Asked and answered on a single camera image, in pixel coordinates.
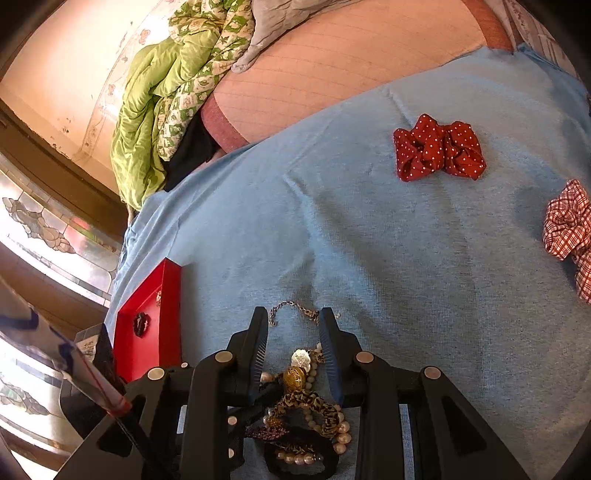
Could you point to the red jewelry box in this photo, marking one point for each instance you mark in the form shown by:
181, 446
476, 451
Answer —
154, 341

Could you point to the striped pillow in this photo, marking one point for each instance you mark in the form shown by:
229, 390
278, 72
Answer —
540, 32

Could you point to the blue blanket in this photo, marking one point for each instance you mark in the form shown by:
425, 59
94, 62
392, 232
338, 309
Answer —
369, 254

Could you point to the stained glass window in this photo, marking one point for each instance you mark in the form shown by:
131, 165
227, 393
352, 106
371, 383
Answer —
37, 221

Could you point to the dark sparkly hair clip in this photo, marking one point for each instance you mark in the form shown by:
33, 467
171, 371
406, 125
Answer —
268, 431

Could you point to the green comforter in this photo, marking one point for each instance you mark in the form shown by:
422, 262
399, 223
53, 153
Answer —
138, 101

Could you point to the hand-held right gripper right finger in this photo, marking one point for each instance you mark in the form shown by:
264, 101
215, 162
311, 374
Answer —
330, 353

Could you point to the round gold brooch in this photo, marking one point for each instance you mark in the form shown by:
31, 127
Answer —
294, 377

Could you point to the grey pillow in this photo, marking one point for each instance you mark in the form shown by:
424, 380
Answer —
277, 27

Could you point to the red checked scrunchie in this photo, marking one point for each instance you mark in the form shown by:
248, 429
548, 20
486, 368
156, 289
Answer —
565, 221

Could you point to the black flower brooch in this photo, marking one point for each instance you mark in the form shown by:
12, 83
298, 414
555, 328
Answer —
141, 322

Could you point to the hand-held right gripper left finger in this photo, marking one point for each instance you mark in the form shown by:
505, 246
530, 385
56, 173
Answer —
258, 353

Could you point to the black cloth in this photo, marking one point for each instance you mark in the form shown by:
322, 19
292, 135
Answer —
189, 152

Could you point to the red polka dot scrunchie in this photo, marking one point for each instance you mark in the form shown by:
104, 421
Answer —
425, 147

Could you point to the pink bolster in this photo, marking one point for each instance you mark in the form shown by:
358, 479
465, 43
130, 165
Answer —
346, 69

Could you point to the black velvet hair band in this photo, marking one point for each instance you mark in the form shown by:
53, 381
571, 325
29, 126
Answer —
304, 468

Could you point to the white flower ornament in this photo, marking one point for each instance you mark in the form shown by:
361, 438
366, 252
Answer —
300, 357

